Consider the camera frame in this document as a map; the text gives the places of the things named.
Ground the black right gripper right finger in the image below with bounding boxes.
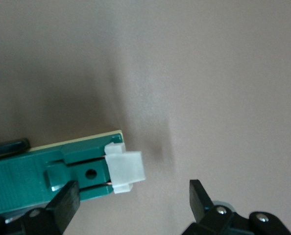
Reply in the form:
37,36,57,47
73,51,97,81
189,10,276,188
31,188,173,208
179,180,291,235

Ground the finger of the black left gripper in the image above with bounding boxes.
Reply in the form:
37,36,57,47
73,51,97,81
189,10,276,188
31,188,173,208
0,138,30,160

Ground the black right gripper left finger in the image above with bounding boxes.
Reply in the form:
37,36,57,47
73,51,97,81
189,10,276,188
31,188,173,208
0,180,81,235

